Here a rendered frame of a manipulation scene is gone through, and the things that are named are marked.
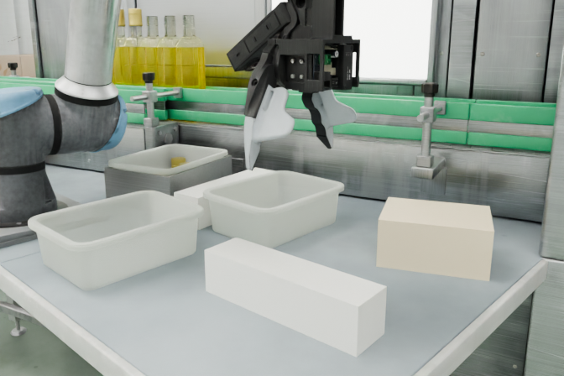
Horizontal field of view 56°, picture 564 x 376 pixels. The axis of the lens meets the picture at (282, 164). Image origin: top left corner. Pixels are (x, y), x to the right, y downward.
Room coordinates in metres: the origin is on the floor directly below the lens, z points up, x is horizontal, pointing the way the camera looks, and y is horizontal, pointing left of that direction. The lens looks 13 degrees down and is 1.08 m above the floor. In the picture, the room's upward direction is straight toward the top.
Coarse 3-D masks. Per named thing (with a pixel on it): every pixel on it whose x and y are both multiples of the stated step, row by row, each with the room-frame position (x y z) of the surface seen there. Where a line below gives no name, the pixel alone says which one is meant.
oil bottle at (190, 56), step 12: (192, 36) 1.35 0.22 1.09; (180, 48) 1.34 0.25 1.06; (192, 48) 1.32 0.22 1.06; (180, 60) 1.34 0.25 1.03; (192, 60) 1.32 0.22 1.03; (204, 60) 1.36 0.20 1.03; (180, 72) 1.34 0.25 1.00; (192, 72) 1.32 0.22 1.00; (204, 72) 1.36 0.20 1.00; (180, 84) 1.34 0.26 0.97; (192, 84) 1.32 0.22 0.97; (204, 84) 1.36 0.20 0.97; (180, 120) 1.34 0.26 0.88
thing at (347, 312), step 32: (224, 256) 0.64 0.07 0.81; (256, 256) 0.64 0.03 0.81; (288, 256) 0.64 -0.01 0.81; (224, 288) 0.63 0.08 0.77; (256, 288) 0.60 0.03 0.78; (288, 288) 0.57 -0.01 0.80; (320, 288) 0.55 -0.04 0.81; (352, 288) 0.55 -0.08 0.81; (384, 288) 0.55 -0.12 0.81; (288, 320) 0.57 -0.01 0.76; (320, 320) 0.54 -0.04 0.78; (352, 320) 0.51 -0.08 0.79; (384, 320) 0.55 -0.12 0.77; (352, 352) 0.51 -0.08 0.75
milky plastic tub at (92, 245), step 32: (160, 192) 0.88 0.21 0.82; (32, 224) 0.72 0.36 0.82; (64, 224) 0.78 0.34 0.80; (96, 224) 0.82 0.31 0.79; (128, 224) 0.86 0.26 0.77; (160, 224) 0.72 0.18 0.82; (192, 224) 0.78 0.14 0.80; (64, 256) 0.68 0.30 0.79; (96, 256) 0.66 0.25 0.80; (128, 256) 0.70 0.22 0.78; (160, 256) 0.74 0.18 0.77; (96, 288) 0.66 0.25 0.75
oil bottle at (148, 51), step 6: (150, 36) 1.39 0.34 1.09; (156, 36) 1.40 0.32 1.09; (144, 42) 1.39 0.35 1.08; (150, 42) 1.38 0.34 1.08; (156, 42) 1.38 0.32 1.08; (144, 48) 1.39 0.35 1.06; (150, 48) 1.38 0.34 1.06; (156, 48) 1.38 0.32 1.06; (144, 54) 1.39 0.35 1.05; (150, 54) 1.38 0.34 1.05; (156, 54) 1.38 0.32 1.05; (144, 60) 1.39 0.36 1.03; (150, 60) 1.38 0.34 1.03; (156, 60) 1.38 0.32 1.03; (144, 66) 1.39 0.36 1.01; (150, 66) 1.38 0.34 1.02; (156, 66) 1.37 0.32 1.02; (156, 72) 1.37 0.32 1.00; (156, 78) 1.37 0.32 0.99; (144, 84) 1.39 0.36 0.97; (156, 84) 1.37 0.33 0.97
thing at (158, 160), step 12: (168, 144) 1.22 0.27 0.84; (180, 144) 1.22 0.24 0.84; (132, 156) 1.11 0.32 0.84; (144, 156) 1.14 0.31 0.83; (156, 156) 1.18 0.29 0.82; (168, 156) 1.21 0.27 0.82; (180, 156) 1.22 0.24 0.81; (192, 156) 1.20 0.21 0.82; (204, 156) 1.19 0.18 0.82; (216, 156) 1.11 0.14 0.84; (120, 168) 1.04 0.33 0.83; (132, 168) 1.01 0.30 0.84; (144, 168) 1.00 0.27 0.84; (156, 168) 0.99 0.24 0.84; (168, 168) 1.21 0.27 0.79; (180, 168) 1.00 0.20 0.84
